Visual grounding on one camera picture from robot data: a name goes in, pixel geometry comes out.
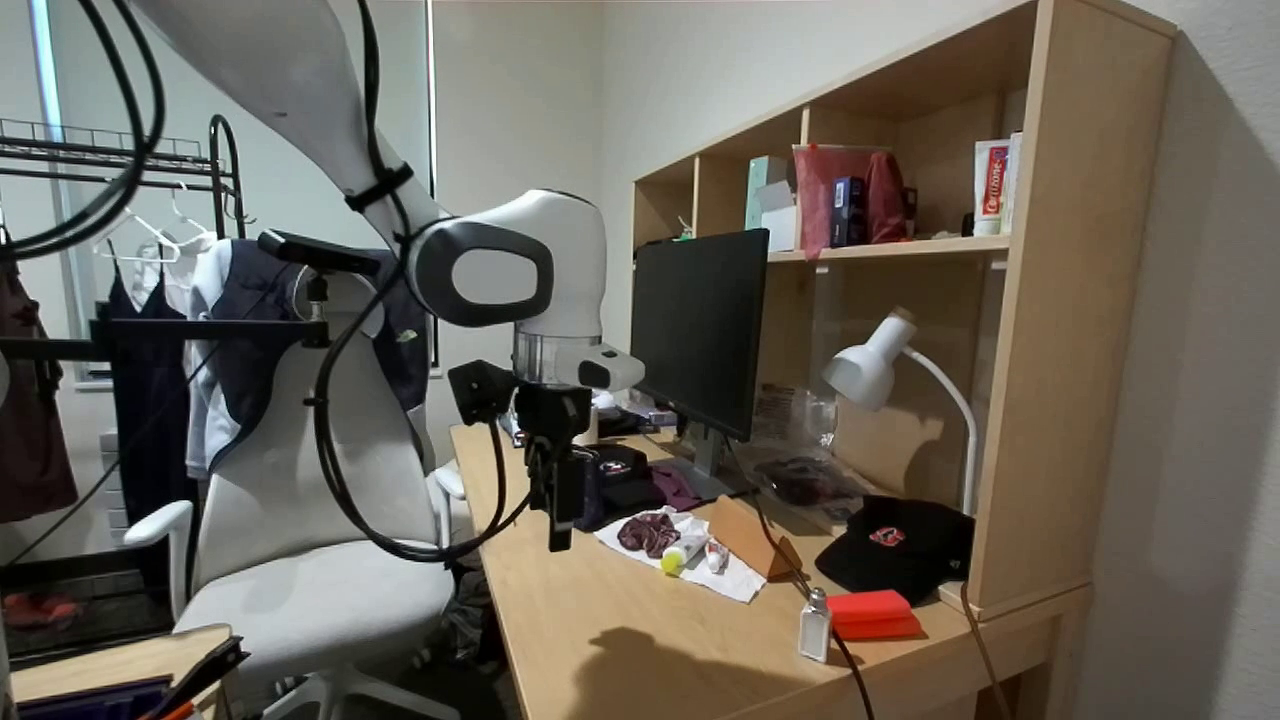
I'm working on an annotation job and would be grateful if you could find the thin black desk cable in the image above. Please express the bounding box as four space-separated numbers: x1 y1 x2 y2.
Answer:
722 437 884 720

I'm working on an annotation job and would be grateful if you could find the thin black lamp cable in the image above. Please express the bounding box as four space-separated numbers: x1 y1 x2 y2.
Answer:
954 586 1015 720

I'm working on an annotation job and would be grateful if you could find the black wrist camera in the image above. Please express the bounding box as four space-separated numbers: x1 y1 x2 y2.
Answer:
442 355 525 433

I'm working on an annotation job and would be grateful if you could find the white printed card box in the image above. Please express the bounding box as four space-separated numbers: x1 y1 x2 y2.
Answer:
972 133 1028 240

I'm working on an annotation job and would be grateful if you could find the maroon hanging garment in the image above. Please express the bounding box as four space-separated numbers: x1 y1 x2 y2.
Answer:
0 236 79 526

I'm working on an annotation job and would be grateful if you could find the black computer monitor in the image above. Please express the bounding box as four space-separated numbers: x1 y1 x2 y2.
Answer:
627 224 772 445

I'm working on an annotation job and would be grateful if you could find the white office chair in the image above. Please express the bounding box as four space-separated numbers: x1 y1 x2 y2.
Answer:
120 273 465 720

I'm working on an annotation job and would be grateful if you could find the white desk lamp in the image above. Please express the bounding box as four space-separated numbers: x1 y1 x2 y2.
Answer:
819 307 985 518

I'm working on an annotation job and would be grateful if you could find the small clear plastic bottle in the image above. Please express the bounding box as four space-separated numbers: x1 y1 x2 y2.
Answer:
795 586 836 668

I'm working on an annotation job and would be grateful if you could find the orange rectangular block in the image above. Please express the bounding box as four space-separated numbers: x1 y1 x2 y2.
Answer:
833 614 930 650
819 589 923 632

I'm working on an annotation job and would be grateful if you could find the white paper sheet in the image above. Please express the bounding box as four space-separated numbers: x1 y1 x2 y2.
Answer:
587 504 769 607

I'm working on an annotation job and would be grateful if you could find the dark navy jacket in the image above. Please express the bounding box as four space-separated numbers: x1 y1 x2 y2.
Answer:
210 236 433 433

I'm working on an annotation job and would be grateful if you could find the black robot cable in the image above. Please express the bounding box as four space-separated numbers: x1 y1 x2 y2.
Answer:
0 0 590 569

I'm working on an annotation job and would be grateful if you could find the purple cloth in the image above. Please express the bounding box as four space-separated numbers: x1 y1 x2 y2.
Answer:
652 458 722 518

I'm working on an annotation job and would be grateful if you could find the red bag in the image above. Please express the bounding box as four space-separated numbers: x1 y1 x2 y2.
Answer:
788 139 918 256

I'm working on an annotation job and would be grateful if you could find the black cap red logo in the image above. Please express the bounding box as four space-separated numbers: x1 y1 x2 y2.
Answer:
812 494 975 614

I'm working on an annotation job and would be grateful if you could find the black hanging garment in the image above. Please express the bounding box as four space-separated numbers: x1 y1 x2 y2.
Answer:
103 286 193 526

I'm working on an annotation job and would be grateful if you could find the dark purple crumpled item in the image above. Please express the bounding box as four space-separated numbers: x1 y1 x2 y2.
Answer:
611 509 683 560

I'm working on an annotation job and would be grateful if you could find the brown cardboard box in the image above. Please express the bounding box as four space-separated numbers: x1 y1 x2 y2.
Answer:
701 494 802 586

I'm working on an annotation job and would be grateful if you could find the dark navy pouch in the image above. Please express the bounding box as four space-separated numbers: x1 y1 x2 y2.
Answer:
573 440 658 527

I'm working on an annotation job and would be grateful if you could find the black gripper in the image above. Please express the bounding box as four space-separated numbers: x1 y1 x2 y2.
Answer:
512 380 600 558

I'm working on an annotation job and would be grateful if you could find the small white box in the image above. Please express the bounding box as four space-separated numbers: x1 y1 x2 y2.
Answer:
758 175 802 256

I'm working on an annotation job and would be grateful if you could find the white hanging shirt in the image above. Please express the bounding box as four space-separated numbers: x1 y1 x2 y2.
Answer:
170 236 242 475

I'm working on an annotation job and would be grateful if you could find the pale green box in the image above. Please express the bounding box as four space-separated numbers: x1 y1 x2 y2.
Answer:
741 154 777 234

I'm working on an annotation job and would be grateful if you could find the wooden desk shelf unit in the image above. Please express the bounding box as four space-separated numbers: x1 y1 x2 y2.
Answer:
627 0 1182 621

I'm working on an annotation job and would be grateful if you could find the black storage bin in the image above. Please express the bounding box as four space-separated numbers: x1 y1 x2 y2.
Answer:
0 543 175 668

